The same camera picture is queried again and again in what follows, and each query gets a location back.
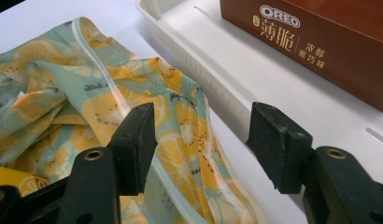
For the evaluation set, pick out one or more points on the brown cookie box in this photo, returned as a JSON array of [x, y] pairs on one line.
[[336, 46]]

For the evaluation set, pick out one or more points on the white plastic tray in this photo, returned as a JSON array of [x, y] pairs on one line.
[[258, 71]]

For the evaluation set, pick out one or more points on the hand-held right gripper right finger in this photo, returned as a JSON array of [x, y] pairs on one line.
[[280, 149]]

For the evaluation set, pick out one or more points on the lemon print cloth bag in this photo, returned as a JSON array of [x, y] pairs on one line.
[[71, 93]]

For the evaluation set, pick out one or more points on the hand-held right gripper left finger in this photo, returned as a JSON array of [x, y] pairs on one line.
[[133, 149]]

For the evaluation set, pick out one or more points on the white table sheet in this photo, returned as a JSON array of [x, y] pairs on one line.
[[40, 15]]

